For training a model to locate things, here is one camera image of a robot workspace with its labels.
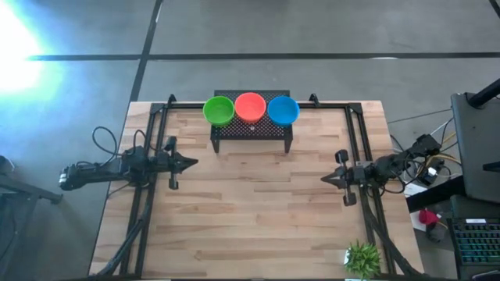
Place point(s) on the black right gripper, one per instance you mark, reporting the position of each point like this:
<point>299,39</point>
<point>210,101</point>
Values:
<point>348,197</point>

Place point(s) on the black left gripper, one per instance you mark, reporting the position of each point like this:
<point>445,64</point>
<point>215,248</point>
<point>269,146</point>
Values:
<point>173,181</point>

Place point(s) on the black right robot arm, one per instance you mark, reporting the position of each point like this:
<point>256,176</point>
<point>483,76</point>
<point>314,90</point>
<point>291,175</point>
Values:
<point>390,166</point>

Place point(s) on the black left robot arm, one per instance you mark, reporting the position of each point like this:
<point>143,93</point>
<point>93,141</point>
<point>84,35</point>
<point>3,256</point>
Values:
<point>97,173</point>

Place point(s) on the black perforated metal rack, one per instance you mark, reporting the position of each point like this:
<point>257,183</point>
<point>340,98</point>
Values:
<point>234,132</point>

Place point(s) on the white paper sheet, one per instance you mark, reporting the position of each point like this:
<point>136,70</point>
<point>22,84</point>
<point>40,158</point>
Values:
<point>414,190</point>

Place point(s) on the small green potted plant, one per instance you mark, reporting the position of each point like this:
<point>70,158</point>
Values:
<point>363,259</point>

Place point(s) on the white power adapter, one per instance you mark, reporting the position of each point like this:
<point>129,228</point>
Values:
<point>431,171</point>

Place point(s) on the small red object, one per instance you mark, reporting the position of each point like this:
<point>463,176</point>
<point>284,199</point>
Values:
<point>427,217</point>

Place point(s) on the black desk edge bar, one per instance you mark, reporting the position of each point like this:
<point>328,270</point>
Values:
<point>437,195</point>

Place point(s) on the dark grey case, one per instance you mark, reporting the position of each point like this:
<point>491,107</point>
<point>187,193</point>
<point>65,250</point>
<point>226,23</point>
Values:
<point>476,207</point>

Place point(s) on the grey laptop lid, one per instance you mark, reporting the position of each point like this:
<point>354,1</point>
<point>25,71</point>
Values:
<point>480,156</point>

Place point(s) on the black backlit keyboard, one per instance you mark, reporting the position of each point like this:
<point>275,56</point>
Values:
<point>476,242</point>

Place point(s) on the black metal stand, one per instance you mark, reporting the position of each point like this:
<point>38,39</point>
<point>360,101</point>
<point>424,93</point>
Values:
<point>31,192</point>

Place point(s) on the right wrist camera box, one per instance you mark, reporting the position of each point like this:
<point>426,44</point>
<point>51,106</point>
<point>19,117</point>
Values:
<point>359,173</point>

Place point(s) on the black aluminium rig frame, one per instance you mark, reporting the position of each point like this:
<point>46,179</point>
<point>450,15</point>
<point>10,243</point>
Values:
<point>183,105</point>

